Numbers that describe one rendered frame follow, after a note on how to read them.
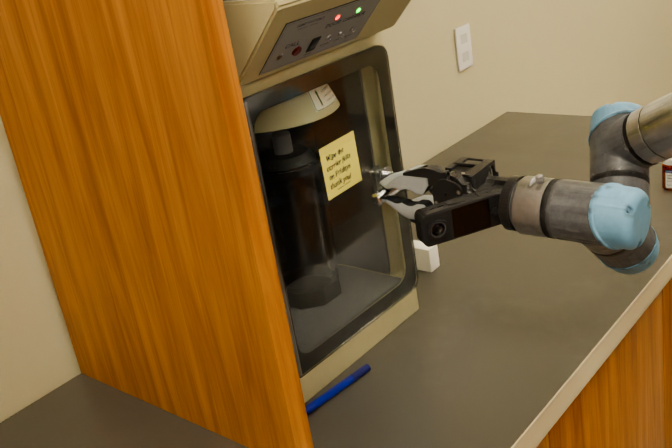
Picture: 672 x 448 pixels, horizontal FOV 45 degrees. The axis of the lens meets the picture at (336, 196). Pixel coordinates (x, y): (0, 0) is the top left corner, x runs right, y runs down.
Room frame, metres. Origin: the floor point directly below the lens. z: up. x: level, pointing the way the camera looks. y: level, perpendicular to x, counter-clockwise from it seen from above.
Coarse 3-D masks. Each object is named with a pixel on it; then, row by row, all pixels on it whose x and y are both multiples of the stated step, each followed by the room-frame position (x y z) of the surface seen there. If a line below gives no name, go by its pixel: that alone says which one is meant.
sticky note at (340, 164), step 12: (336, 144) 1.08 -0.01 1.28; (348, 144) 1.10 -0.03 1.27; (324, 156) 1.06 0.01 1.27; (336, 156) 1.08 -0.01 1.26; (348, 156) 1.10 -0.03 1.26; (324, 168) 1.06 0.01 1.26; (336, 168) 1.08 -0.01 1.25; (348, 168) 1.09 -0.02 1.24; (336, 180) 1.07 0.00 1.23; (348, 180) 1.09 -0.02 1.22; (360, 180) 1.11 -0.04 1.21; (336, 192) 1.07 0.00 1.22
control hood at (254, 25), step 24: (240, 0) 0.93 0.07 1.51; (264, 0) 0.90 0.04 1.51; (288, 0) 0.90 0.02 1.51; (312, 0) 0.93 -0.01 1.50; (336, 0) 0.98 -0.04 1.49; (384, 0) 1.09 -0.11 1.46; (408, 0) 1.15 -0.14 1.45; (240, 24) 0.93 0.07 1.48; (264, 24) 0.90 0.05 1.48; (384, 24) 1.15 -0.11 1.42; (240, 48) 0.93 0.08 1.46; (264, 48) 0.93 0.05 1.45; (336, 48) 1.09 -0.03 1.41; (240, 72) 0.94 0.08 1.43
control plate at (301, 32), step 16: (368, 0) 1.05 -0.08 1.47; (320, 16) 0.98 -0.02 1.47; (352, 16) 1.04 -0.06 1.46; (368, 16) 1.08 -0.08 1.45; (288, 32) 0.94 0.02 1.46; (304, 32) 0.97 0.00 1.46; (320, 32) 1.01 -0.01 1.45; (336, 32) 1.04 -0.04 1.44; (352, 32) 1.08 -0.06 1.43; (288, 48) 0.97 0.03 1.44; (304, 48) 1.01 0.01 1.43; (320, 48) 1.04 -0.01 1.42; (272, 64) 0.97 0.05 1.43
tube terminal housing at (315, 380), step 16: (352, 48) 1.15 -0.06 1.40; (304, 64) 1.07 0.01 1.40; (320, 64) 1.10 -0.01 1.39; (256, 80) 1.01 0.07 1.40; (272, 80) 1.03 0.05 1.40; (400, 304) 1.17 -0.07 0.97; (416, 304) 1.20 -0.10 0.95; (384, 320) 1.13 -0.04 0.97; (400, 320) 1.16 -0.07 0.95; (368, 336) 1.10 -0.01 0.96; (384, 336) 1.13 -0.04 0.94; (336, 352) 1.05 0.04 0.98; (352, 352) 1.07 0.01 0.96; (320, 368) 1.02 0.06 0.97; (336, 368) 1.04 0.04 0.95; (304, 384) 0.99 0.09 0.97; (320, 384) 1.01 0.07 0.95; (304, 400) 0.99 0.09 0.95
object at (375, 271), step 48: (384, 48) 1.18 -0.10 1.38; (288, 96) 1.03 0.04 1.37; (336, 96) 1.09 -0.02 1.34; (384, 96) 1.17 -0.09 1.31; (288, 144) 1.02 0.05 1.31; (384, 144) 1.16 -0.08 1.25; (288, 192) 1.01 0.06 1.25; (288, 240) 0.99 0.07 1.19; (336, 240) 1.06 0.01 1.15; (384, 240) 1.13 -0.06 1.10; (288, 288) 0.98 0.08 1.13; (336, 288) 1.05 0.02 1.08; (384, 288) 1.12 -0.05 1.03; (336, 336) 1.03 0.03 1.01
